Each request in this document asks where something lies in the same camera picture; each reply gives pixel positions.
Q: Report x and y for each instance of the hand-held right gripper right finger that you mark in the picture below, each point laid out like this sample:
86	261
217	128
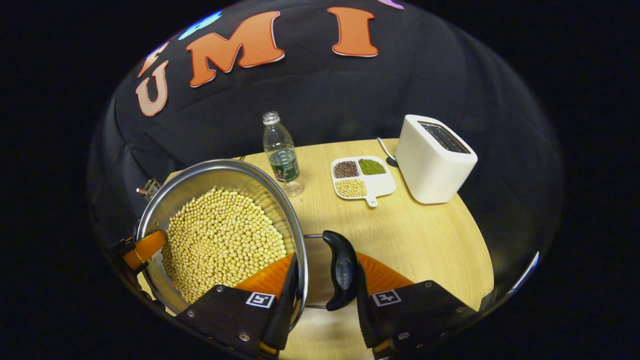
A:
365	320

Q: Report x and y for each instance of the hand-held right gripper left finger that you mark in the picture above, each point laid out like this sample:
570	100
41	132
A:
286	310

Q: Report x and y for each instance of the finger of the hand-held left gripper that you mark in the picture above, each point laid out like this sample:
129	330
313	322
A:
145	248

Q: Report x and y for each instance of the small glass bottle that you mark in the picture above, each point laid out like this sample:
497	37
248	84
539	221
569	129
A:
151	189

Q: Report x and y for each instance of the pile of soybeans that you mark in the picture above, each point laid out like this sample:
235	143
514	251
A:
220	240

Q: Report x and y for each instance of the small yellow beans portion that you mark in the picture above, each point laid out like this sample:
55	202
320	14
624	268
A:
351	188

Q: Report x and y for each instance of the white divided plate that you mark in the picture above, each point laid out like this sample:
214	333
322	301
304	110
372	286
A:
380	185

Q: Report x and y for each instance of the clear plastic water bottle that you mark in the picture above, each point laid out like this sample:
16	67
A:
282	160

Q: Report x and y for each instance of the red beans portion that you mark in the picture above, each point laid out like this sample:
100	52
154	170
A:
346	169

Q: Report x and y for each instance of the green beans portion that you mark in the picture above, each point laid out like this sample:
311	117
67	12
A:
372	167

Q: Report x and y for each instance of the white toaster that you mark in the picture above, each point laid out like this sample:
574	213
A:
430	170

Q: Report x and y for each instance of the black backdrop cloth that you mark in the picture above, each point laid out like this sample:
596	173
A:
350	90

